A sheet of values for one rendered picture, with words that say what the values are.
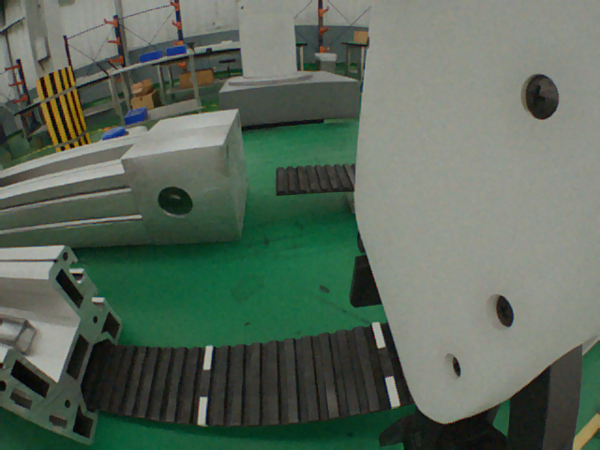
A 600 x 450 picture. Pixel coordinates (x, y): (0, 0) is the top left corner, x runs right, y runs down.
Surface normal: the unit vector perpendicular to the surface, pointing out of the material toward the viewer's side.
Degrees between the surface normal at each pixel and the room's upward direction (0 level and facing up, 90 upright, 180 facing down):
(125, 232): 90
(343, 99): 90
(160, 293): 0
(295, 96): 90
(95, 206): 90
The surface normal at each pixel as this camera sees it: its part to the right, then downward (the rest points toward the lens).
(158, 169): 0.07, 0.62
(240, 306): -0.03, -0.78
